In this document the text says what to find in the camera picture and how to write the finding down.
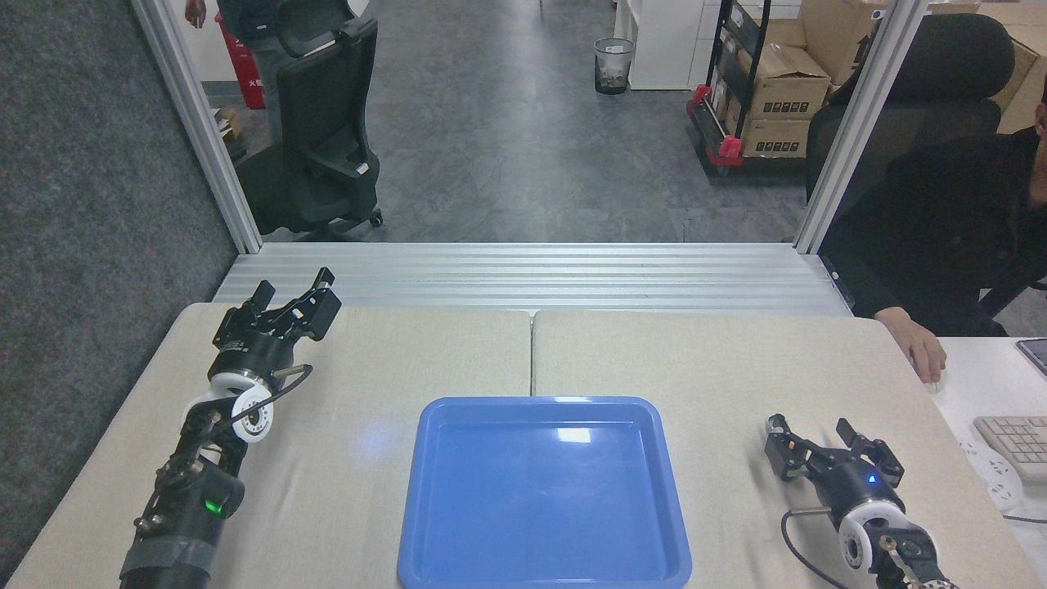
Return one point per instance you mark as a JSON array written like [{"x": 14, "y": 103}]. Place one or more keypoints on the silver aluminium frame post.
[
  {"x": 196, "y": 123},
  {"x": 859, "y": 123}
]

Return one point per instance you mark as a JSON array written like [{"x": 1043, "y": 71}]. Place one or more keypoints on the black cart with red corners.
[{"x": 720, "y": 123}]

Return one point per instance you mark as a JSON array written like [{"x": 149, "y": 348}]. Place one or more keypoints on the black mesh waste bin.
[{"x": 613, "y": 65}]

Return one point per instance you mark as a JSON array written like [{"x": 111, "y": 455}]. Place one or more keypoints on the dark tablet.
[{"x": 1035, "y": 356}]

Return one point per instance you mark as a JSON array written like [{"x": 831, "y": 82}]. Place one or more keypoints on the blue plastic tray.
[{"x": 544, "y": 495}]

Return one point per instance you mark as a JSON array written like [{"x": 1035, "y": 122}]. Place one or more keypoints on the white cabinet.
[{"x": 662, "y": 41}]

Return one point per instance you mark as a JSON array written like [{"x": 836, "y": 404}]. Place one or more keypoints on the small flat cardboard box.
[{"x": 775, "y": 137}]

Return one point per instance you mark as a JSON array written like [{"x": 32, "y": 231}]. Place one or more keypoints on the white keyboard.
[{"x": 1018, "y": 442}]

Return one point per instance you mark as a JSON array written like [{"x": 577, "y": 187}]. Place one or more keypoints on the large cardboard box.
[{"x": 838, "y": 37}]

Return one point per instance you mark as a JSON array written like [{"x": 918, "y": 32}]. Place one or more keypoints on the cardboard box with open flap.
[{"x": 785, "y": 86}]

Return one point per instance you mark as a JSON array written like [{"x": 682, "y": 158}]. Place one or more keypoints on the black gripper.
[
  {"x": 855, "y": 488},
  {"x": 253, "y": 350}
]

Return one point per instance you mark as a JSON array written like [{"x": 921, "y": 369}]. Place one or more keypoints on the black office chair with headrest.
[{"x": 323, "y": 123}]

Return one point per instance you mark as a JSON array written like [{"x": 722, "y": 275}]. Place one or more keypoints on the person's hand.
[{"x": 920, "y": 348}]

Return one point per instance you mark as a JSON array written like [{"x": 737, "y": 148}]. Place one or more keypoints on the black wide-backed office chair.
[{"x": 949, "y": 74}]

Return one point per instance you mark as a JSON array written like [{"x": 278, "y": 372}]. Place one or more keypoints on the silver aluminium rail bed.
[{"x": 532, "y": 278}]

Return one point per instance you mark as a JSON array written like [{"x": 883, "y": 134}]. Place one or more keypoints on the cardboard box behind chair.
[{"x": 1026, "y": 90}]

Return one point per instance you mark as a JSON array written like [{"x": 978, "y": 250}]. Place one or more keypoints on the standing person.
[{"x": 253, "y": 33}]

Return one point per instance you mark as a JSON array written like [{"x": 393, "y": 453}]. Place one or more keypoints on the red fire extinguisher box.
[{"x": 249, "y": 78}]

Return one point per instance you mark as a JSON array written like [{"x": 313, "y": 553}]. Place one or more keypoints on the seated person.
[{"x": 941, "y": 221}]

